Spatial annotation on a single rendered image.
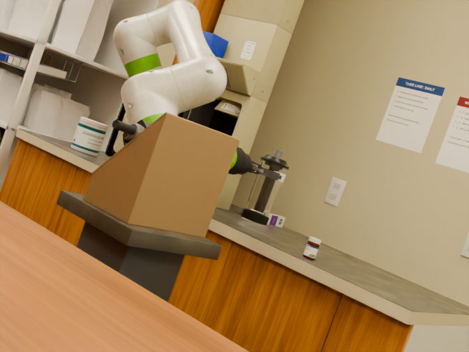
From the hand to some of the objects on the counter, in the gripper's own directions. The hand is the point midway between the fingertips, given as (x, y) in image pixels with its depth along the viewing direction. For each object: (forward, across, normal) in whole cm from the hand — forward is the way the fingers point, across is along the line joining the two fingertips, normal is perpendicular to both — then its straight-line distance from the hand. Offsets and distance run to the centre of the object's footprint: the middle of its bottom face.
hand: (269, 173), depth 246 cm
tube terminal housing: (+26, +47, +21) cm, 58 cm away
